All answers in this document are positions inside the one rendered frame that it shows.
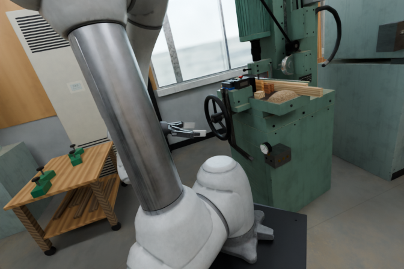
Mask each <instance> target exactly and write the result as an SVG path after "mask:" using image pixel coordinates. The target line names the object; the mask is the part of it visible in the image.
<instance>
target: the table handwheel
mask: <svg viewBox="0 0 404 269"><path fill-rule="evenodd" d="M210 99H212V103H213V110H214V113H218V112H217V110H216V104H215V102H216V103H217V104H218V106H219V107H220V109H221V111H222V113H223V115H221V116H219V117H217V118H213V117H212V116H211V119H212V120H211V119H210V115H209V100H210ZM204 112H205V116H206V119H207V122H208V125H209V127H210V129H211V131H212V132H213V134H214V135H215V136H216V137H217V138H218V139H220V140H222V141H226V140H228V139H229V138H230V136H231V121H230V116H229V114H228V111H227V109H226V107H225V105H224V104H223V102H222V101H221V100H220V99H219V98H218V97H217V96H215V95H213V94H211V95H208V96H207V97H206V98H205V101H204ZM231 113H232V115H234V114H237V112H234V111H231ZM212 115H213V114H212ZM223 118H225V123H226V127H225V126H224V125H223V123H222V122H221V121H222V119H223ZM213 123H215V124H216V123H219V124H220V125H221V127H222V128H223V129H224V131H225V132H226V134H225V136H222V135H220V134H219V133H218V132H217V130H216V128H215V127H214V125H213Z"/></svg>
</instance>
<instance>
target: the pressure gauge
mask: <svg viewBox="0 0 404 269"><path fill-rule="evenodd" d="M260 149H261V151H262V153H263V154H266V155H268V156H269V155H270V153H271V152H272V147H271V145H270V144H269V143H268V142H263V143H262V144H260Z"/></svg>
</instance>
